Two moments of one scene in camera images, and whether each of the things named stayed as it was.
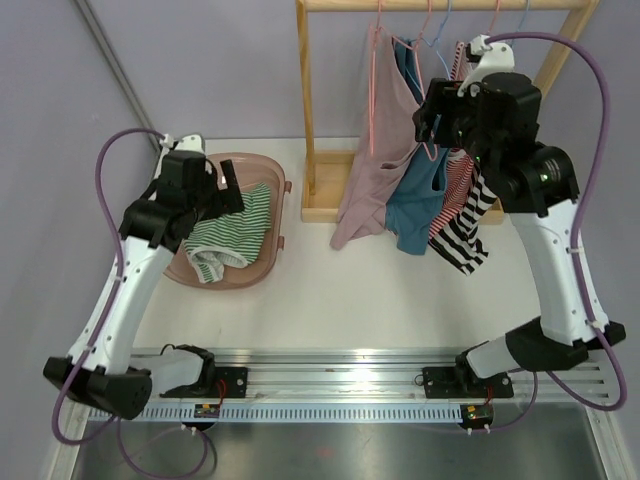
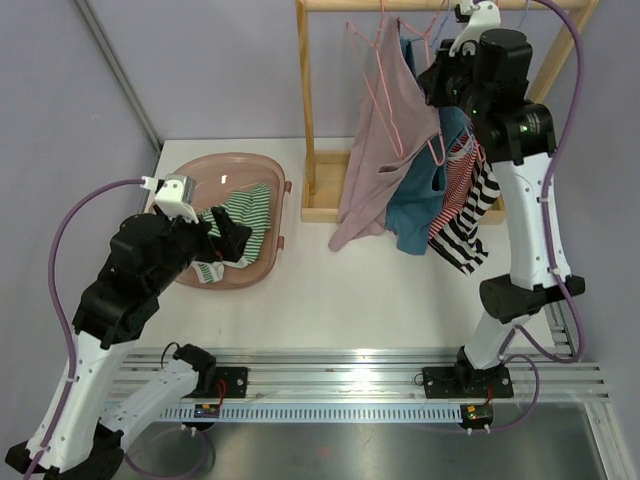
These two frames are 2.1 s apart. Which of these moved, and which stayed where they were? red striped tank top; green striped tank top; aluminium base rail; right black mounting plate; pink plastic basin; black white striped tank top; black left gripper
Moved: black left gripper
Stayed: pink plastic basin; right black mounting plate; aluminium base rail; green striped tank top; red striped tank top; black white striped tank top
